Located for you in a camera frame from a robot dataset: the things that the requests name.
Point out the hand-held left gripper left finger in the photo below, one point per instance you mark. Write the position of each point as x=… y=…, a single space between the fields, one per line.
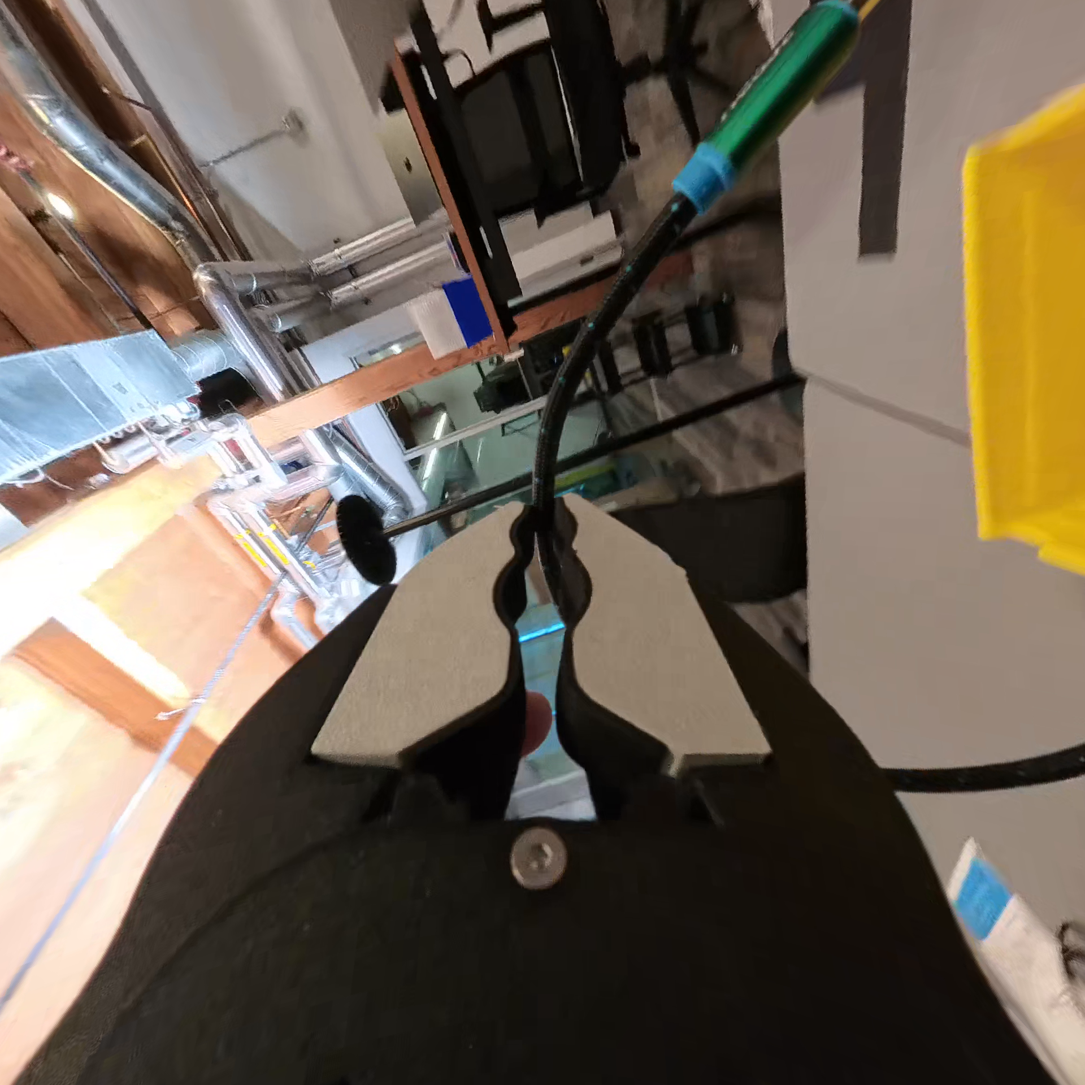
x=424 y=661

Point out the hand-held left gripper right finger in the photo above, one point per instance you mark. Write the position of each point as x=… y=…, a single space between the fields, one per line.
x=661 y=661

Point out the black pole stand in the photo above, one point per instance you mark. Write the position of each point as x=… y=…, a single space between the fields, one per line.
x=365 y=539

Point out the white packet blue label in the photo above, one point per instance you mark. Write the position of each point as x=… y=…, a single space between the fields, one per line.
x=1009 y=941

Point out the yellow plastic bin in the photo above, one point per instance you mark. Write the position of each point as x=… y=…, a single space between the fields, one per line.
x=1026 y=339

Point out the silver air duct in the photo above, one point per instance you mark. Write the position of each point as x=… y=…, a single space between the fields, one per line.
x=85 y=398

